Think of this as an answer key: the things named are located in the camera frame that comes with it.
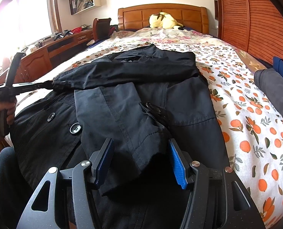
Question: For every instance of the yellow plush toy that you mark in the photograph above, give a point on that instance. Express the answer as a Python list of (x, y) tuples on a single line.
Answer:
[(163, 20)]

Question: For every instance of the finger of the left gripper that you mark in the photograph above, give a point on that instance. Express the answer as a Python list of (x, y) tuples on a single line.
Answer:
[(32, 86)]

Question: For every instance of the wooden louvred wardrobe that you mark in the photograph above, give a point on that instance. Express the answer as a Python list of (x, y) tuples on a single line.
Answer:
[(254, 26)]

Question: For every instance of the black coat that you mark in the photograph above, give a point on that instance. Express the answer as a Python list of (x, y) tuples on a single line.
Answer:
[(140, 99)]

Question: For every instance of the left hand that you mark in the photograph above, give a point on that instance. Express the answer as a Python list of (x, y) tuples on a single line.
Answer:
[(7, 113)]

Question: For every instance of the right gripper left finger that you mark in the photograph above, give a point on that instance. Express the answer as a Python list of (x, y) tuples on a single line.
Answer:
[(100, 161)]

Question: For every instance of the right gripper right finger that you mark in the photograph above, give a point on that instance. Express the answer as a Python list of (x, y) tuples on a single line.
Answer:
[(180, 165)]

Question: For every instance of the wooden chair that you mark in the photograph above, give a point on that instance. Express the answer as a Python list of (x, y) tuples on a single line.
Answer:
[(100, 28)]

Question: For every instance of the wooden desk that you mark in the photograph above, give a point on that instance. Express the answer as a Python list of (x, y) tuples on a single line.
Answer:
[(46, 58)]

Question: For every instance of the red item on desk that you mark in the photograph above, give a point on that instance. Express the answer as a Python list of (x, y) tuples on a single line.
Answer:
[(76, 30)]

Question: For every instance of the folded grey garment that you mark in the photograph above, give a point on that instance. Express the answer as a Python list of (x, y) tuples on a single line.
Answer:
[(271, 83)]

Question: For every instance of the orange print bed sheet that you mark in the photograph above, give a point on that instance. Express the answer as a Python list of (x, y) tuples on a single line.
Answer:
[(252, 128)]

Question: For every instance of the floral pink blanket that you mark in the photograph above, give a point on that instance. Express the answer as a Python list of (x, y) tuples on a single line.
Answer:
[(162, 36)]

